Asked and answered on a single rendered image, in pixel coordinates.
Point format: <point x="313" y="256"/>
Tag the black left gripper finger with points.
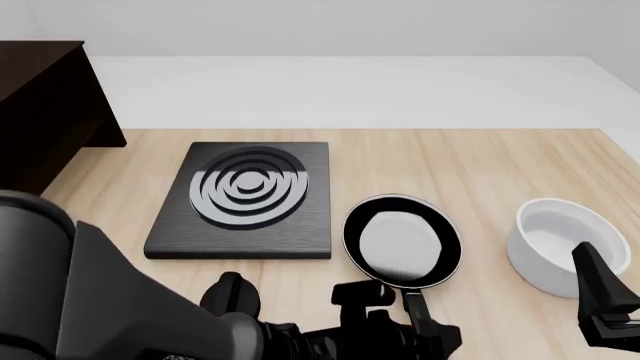
<point x="440" y="339"/>

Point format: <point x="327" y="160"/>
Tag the black frying pan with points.
<point x="400" y="240"/>

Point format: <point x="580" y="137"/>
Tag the white bowl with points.
<point x="545" y="262"/>

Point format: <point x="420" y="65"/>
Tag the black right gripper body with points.
<point x="612" y="332"/>

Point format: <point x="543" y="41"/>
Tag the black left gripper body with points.
<point x="360" y="343"/>

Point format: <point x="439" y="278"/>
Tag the dark wooden cabinet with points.
<point x="45" y="112"/>

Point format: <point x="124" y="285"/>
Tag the flat black stove plate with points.
<point x="250" y="236"/>

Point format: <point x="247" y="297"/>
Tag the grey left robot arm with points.
<point x="100" y="300"/>

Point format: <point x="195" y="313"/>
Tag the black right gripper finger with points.
<point x="597" y="277"/>

